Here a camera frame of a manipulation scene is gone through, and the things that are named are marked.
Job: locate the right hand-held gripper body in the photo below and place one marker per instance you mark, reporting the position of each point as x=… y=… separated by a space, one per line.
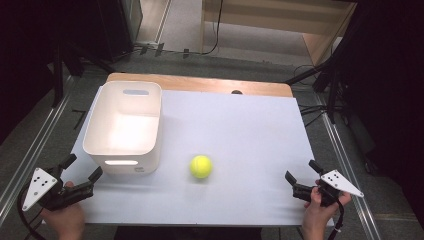
x=336 y=181

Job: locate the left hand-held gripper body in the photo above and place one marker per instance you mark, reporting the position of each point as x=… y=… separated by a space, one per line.
x=43 y=186

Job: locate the white plastic storage bin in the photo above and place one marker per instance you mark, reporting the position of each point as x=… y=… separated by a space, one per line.
x=125 y=130

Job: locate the yellow tennis ball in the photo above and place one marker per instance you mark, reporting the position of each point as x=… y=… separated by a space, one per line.
x=201 y=166

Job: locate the person's right hand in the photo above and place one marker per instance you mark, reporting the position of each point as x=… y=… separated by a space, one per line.
x=318 y=216

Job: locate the person's left hand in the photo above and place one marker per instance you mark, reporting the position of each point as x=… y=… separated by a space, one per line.
x=65 y=220

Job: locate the white table mat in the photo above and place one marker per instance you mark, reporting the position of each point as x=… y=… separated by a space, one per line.
x=240 y=156

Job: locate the black tripod stand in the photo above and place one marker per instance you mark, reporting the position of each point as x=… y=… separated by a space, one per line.
x=328 y=83

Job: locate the black metal stand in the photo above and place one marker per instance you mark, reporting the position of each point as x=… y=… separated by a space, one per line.
x=60 y=66

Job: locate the white power strip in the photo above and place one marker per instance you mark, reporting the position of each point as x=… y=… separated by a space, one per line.
x=148 y=43

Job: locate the light wooden shelf unit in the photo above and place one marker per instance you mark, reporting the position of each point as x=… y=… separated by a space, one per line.
x=266 y=20

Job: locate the metal floor rail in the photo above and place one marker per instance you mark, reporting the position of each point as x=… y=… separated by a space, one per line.
x=33 y=150
x=346 y=166

